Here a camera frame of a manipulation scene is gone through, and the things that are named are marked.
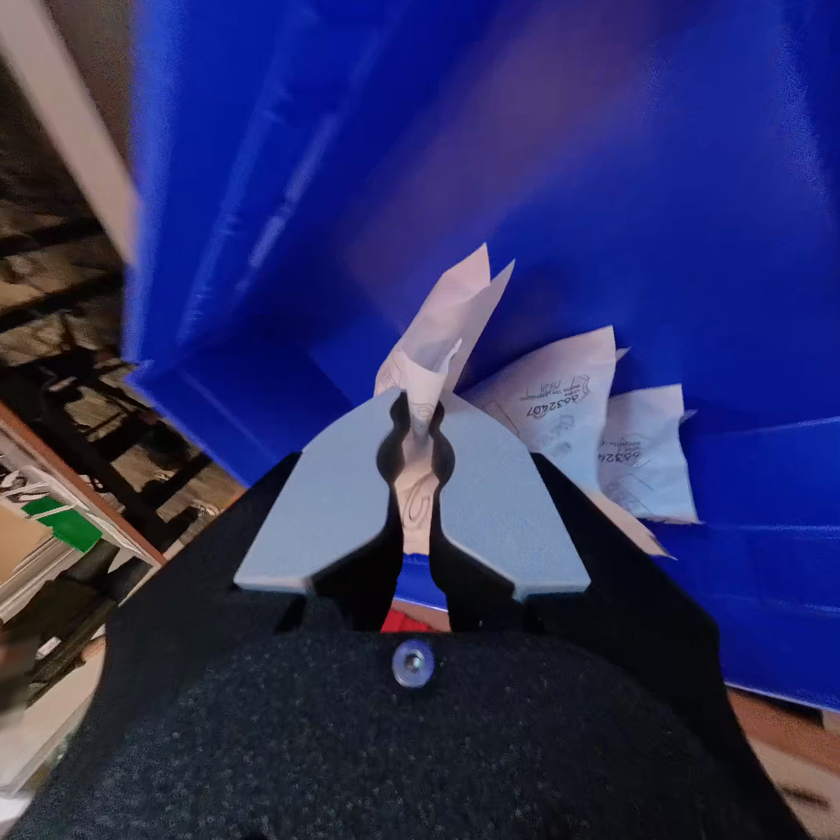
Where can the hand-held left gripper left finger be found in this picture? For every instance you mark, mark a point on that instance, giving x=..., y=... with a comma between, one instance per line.
x=315, y=499

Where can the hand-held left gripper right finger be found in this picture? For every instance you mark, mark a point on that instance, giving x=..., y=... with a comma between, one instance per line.
x=505, y=505

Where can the blue plastic bin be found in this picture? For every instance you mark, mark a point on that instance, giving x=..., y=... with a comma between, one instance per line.
x=590, y=164

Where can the white printed paper bag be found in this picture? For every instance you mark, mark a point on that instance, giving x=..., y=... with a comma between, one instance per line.
x=558, y=400
x=646, y=453

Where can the small red plastic piece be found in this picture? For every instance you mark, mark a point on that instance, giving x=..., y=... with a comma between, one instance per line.
x=407, y=621

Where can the green card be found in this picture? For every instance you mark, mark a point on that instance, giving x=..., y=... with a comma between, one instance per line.
x=65, y=525

